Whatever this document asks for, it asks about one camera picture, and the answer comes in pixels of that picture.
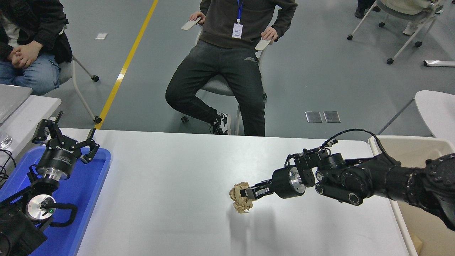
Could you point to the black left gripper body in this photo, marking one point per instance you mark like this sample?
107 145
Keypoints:
57 156

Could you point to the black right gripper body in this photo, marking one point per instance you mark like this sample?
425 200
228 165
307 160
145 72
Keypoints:
282 183

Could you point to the jacket person's right hand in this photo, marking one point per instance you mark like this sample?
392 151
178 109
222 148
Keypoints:
15 58

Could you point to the jacket person's left hand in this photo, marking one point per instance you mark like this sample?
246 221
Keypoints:
30 49

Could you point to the lanyard person's left hand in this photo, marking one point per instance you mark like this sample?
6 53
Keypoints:
270 33

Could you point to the lanyard person's right hand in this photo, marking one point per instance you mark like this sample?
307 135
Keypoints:
199 17

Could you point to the white side table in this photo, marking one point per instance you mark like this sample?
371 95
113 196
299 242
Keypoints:
35 113

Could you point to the clear glass cup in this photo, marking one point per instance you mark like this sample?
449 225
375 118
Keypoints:
5 140

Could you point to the blue plastic tray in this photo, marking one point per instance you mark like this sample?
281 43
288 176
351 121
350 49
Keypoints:
89 199

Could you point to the white wheeled chair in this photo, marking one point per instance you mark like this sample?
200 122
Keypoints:
65 71

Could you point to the metal floor plate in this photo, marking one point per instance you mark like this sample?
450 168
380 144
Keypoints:
314 117
332 117

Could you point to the person in black jacket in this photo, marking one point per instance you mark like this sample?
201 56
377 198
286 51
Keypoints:
35 21

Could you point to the grey office chair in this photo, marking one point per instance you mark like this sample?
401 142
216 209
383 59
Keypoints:
220 87

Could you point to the large pale bin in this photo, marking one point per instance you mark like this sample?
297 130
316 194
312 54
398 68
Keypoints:
401 149

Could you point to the tan paper scrap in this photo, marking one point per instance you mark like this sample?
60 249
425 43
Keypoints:
417 244

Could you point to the white moulded chair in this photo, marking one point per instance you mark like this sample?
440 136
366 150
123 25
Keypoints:
437 110

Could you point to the person in dark shoes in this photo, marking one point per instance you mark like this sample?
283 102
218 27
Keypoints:
364 9

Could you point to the cream wheeled chair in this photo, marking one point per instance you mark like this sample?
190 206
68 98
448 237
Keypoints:
391 14

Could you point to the person in white trousers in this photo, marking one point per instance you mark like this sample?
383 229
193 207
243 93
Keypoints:
410 28

